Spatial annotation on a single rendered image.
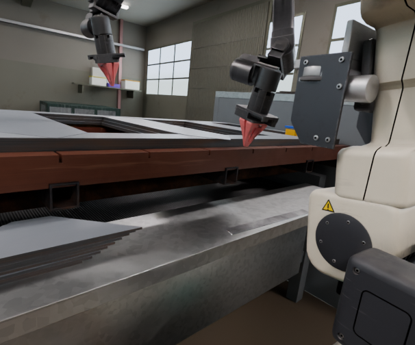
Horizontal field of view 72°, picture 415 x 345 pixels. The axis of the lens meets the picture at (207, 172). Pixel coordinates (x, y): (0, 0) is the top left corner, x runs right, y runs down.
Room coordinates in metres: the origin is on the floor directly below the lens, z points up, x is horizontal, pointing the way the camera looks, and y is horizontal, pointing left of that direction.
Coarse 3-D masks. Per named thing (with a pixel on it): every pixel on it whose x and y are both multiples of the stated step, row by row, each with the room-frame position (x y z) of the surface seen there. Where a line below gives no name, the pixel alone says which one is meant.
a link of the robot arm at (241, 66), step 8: (280, 40) 0.74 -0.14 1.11; (288, 40) 0.74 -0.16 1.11; (272, 48) 0.74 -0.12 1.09; (280, 48) 0.72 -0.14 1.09; (240, 56) 0.79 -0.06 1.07; (248, 56) 0.78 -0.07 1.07; (256, 56) 0.77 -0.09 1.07; (264, 56) 0.75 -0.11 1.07; (272, 56) 0.73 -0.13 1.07; (280, 56) 0.72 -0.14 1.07; (232, 64) 0.77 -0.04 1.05; (240, 64) 0.76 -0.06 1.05; (248, 64) 0.75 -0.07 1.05; (272, 64) 0.75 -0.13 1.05; (280, 64) 0.73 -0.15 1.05; (232, 72) 0.77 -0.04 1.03; (240, 72) 0.75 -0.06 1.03; (248, 72) 0.74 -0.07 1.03; (240, 80) 0.77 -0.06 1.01; (248, 80) 0.75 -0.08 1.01
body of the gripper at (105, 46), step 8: (96, 40) 0.94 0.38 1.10; (104, 40) 0.94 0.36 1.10; (112, 40) 0.96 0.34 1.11; (96, 48) 0.95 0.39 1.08; (104, 48) 0.94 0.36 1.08; (112, 48) 0.96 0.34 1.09; (88, 56) 0.95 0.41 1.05; (96, 56) 0.92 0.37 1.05; (112, 56) 0.96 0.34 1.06; (120, 56) 0.98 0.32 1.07
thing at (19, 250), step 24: (48, 216) 0.47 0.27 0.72; (0, 240) 0.37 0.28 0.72; (24, 240) 0.38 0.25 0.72; (48, 240) 0.38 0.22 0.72; (72, 240) 0.39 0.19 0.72; (96, 240) 0.41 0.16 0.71; (0, 264) 0.33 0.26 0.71; (24, 264) 0.35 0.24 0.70; (48, 264) 0.36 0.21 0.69; (72, 264) 0.39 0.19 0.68
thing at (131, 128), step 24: (72, 120) 1.16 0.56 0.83; (96, 120) 1.22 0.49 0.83; (120, 120) 1.13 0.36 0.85; (168, 120) 1.48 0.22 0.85; (0, 144) 0.47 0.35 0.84; (24, 144) 0.50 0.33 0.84; (48, 144) 0.52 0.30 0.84; (72, 144) 0.55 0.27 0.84; (96, 144) 0.58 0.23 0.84; (120, 144) 0.62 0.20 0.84; (144, 144) 0.66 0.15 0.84; (168, 144) 0.71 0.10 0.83; (192, 144) 0.76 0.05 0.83; (216, 144) 0.82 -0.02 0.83; (240, 144) 0.89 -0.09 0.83; (264, 144) 0.97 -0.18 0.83; (288, 144) 1.07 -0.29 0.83
